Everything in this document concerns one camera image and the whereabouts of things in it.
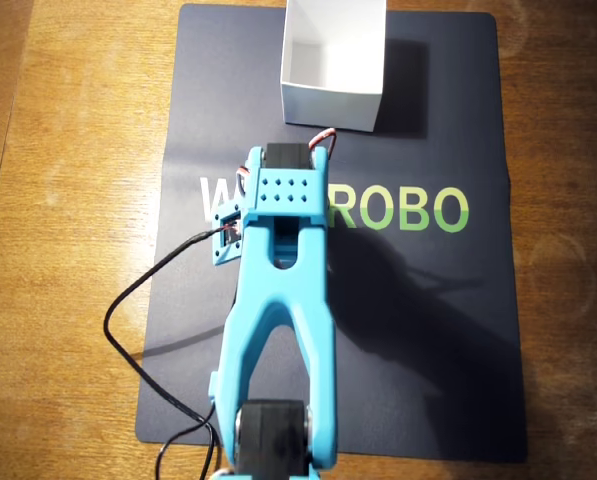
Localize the white open cardboard box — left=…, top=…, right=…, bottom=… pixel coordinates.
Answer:
left=279, top=0, right=389, bottom=134

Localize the black WOWROBO printed mat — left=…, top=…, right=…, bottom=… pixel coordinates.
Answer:
left=135, top=2, right=529, bottom=464

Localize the turquoise wrist camera module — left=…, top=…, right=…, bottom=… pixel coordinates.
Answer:
left=205, top=207, right=245, bottom=269

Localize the black camera cable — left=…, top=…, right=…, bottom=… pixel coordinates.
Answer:
left=102, top=225, right=242, bottom=480

